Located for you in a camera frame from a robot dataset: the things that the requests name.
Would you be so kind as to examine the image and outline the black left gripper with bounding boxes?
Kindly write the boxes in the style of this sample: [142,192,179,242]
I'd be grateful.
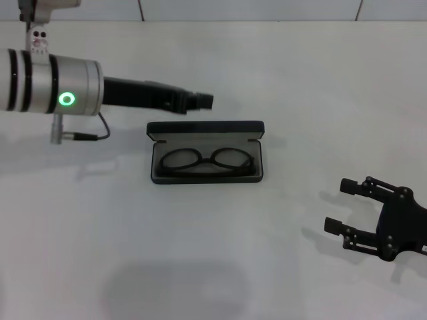
[103,76,214,116]

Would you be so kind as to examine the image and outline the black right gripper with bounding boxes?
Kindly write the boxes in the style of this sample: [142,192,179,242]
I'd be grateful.
[324,175,427,263]

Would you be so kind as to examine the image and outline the black glasses case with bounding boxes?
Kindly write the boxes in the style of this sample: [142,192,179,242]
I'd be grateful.
[146,119,266,185]

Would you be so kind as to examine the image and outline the black glasses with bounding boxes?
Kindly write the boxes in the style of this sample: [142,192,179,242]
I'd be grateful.
[159,147,258,177]

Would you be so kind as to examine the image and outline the left arm cable with plug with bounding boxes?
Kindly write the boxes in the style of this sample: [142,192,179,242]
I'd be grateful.
[49,111,111,145]

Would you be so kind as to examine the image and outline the left camera mount bracket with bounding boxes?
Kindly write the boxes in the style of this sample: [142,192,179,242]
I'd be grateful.
[24,9,51,65]

